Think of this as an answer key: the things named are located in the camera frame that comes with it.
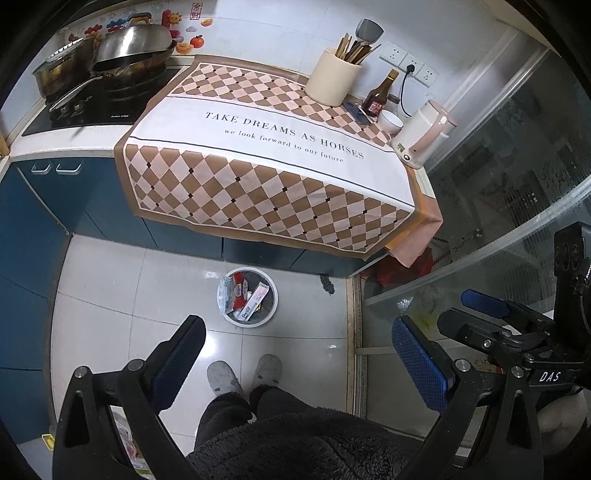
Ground steel wok with lid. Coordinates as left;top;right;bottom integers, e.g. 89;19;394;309
48;41;179;112

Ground steel wok lid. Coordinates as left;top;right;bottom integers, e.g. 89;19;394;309
95;13;174;64

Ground grey fuzzy slipper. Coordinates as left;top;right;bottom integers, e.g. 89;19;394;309
253;354;283;393
207;361;245;398

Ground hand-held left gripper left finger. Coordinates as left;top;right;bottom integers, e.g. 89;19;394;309
53;315;207;480

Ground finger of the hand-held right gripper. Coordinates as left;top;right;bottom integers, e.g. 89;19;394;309
461;289;557;333
436;309;552;365

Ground colourful wall stickers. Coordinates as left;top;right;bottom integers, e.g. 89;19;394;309
68;2;218;55

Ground glass sliding door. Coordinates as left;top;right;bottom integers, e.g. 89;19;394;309
346;44;591;480

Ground clear plastic wrapper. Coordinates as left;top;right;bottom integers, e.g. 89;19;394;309
219;275;236;317

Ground black gas stove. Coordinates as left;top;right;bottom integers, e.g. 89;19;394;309
22;65;190;137

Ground white bowl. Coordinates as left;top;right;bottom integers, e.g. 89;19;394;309
379;111;405;137

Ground white round trash bin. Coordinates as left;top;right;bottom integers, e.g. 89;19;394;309
217;267;279;328

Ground red plastic bag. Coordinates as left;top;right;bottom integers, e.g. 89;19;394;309
360;247;435;296

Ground dark smartphone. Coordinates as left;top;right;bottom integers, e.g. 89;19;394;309
342;102;373;126

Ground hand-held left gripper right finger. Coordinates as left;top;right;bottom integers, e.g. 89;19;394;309
392;315;543;480

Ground white electric kettle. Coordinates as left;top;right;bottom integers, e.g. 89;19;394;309
390;99;458;168

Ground grey spatula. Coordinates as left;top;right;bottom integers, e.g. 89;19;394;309
355;18;385;45

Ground colourful packet pile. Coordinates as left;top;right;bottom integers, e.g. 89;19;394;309
108;408;153;479

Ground red and white packet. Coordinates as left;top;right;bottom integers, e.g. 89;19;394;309
231;272;248;311

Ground bundle of wooden chopsticks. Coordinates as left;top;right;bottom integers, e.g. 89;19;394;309
336;32;382;65

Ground person's right leg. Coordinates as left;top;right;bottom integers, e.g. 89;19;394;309
249;385;315;418

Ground person's right forearm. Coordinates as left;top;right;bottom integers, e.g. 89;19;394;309
538;394;589;446

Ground steel pot with glass lid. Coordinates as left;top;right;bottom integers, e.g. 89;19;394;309
32;37;100;99

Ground person's leg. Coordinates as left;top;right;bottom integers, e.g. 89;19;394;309
249;385;315;418
194;392;253;462

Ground brown checkered tablecloth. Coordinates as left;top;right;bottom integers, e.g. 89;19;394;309
115;54;444;268

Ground dark fuzzy robe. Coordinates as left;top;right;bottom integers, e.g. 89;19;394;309
185;404;444;480

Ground dark sauce bottle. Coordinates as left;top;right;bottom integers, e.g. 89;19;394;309
362;69;400;119

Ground white and pink carton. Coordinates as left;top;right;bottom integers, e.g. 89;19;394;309
239;283;271;322

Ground black power cable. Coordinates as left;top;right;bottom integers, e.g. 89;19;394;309
398;65;417;117

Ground person's left leg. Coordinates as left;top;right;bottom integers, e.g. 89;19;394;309
194;392;253;462

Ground cream utensil holder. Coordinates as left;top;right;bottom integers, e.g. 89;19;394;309
305;47;363;107

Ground black bin liner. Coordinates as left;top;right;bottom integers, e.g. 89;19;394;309
222;271;276;325

